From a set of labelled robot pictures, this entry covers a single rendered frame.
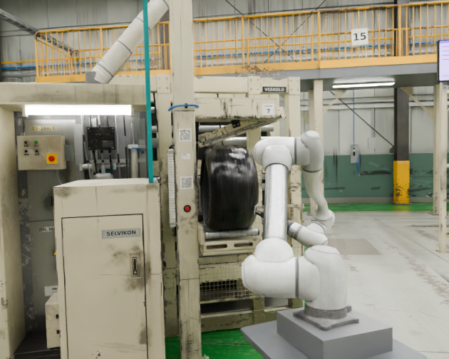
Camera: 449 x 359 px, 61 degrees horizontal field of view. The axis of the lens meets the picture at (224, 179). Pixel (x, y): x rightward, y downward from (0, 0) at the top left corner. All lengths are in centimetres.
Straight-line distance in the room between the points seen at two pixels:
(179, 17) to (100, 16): 1113
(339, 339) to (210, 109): 173
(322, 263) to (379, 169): 1050
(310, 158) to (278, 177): 20
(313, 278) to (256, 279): 21
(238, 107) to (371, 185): 944
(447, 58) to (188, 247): 465
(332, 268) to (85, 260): 94
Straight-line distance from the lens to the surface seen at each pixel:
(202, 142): 275
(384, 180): 1195
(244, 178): 221
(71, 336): 171
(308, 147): 179
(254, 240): 236
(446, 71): 604
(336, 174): 1166
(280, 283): 147
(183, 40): 244
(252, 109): 271
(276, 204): 163
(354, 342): 149
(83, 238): 159
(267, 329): 170
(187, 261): 242
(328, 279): 147
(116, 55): 270
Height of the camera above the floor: 136
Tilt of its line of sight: 3 degrees down
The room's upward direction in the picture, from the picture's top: 1 degrees counter-clockwise
